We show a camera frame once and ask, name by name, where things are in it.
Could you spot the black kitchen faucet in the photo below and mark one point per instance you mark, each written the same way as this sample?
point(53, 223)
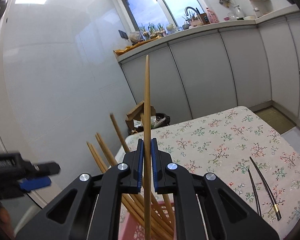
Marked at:
point(192, 14)

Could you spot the black chopstick gold band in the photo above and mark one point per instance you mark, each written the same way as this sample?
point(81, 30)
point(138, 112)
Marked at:
point(269, 192)

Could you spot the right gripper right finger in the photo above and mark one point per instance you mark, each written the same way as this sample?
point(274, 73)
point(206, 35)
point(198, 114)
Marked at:
point(205, 207)

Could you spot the pink bottle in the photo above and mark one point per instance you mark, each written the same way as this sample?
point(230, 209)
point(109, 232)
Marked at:
point(213, 18)

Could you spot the black trash bin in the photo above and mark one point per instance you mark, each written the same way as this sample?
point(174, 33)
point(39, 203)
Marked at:
point(157, 121)

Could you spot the pink plastic basket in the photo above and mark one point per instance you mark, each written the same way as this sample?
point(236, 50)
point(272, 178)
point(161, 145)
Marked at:
point(132, 219)

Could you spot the grey kitchen cabinets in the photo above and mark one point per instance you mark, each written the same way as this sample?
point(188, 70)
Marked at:
point(219, 66)

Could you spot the floral tablecloth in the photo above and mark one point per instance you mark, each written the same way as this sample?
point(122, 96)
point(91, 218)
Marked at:
point(222, 143)

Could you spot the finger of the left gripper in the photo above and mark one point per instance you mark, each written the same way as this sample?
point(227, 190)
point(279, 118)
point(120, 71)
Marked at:
point(46, 169)
point(35, 183)

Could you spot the cardboard box with trash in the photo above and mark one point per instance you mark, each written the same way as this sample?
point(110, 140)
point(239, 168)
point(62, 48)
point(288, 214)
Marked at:
point(134, 114)

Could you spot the olive floor mat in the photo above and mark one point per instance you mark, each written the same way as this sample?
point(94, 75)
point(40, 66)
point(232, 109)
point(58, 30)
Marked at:
point(276, 119)

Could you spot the potted plants on counter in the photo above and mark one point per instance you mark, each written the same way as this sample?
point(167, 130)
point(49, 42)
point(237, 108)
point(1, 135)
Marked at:
point(152, 31)

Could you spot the window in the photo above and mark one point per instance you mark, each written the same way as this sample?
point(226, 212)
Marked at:
point(166, 12)

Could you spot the wall outlet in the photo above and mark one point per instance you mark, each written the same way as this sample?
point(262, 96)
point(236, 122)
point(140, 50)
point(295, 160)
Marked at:
point(123, 35)

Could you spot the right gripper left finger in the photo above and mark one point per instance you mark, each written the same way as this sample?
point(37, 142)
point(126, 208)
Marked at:
point(89, 207)

